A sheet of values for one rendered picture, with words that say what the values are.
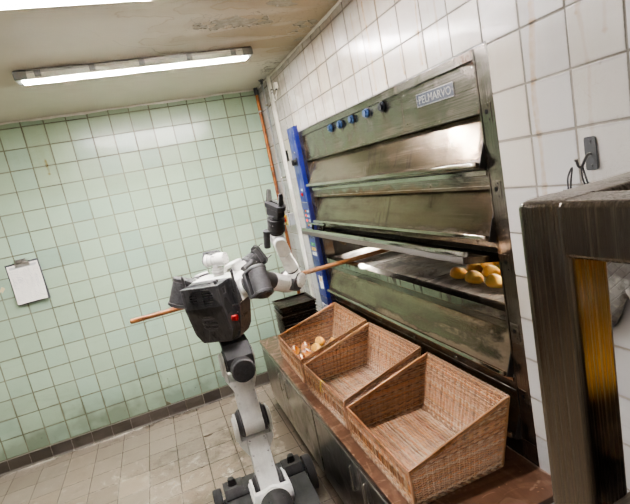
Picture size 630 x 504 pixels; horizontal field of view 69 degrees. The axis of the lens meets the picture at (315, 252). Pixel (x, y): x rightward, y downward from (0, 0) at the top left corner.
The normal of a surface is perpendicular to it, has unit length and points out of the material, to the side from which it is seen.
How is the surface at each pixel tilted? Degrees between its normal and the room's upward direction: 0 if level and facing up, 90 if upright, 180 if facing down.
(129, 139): 90
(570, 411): 90
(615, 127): 90
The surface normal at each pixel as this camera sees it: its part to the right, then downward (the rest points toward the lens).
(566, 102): -0.92, 0.24
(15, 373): 0.34, 0.10
